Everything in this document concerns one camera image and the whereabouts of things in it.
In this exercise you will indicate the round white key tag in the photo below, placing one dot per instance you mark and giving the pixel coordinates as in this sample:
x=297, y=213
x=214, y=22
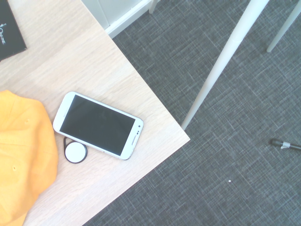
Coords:
x=75, y=153

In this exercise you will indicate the orange baseball cap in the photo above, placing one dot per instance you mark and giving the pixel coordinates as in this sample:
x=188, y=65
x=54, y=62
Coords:
x=23, y=153

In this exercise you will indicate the white metal coat rack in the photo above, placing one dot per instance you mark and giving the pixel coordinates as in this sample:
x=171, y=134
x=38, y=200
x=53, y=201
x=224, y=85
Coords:
x=225, y=54

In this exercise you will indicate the white smartphone with black screen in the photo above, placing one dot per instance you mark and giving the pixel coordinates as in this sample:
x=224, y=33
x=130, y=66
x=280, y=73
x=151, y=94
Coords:
x=98, y=124

